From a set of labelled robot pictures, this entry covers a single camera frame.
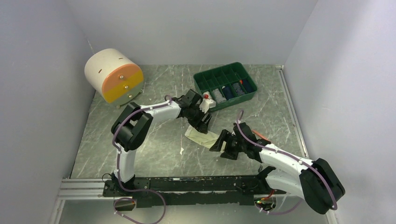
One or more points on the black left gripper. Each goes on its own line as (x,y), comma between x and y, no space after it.
(201,126)

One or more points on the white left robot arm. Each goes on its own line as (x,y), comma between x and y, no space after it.
(132,126)

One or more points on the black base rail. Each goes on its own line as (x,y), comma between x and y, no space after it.
(155,191)

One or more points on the blue striped rolled sock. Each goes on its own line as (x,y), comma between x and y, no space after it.
(238,89)

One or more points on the dark navy rolled sock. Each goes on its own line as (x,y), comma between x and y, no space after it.
(227,92)

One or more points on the green compartment organizer tray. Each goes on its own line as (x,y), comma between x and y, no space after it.
(208,80)

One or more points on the cream cloth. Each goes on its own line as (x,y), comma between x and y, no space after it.
(205,140)

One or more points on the round white drawer cabinet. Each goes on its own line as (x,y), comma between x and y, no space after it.
(115,77)

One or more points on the grey striped rolled sock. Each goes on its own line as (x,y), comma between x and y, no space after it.
(219,98)

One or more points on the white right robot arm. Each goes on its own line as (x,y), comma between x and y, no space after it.
(313,181)

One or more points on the navy orange rolled sock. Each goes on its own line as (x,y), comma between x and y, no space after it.
(247,86)

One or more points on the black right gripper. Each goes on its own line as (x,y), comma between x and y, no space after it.
(226,136)

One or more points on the orange pencil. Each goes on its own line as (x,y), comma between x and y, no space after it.
(259,134)

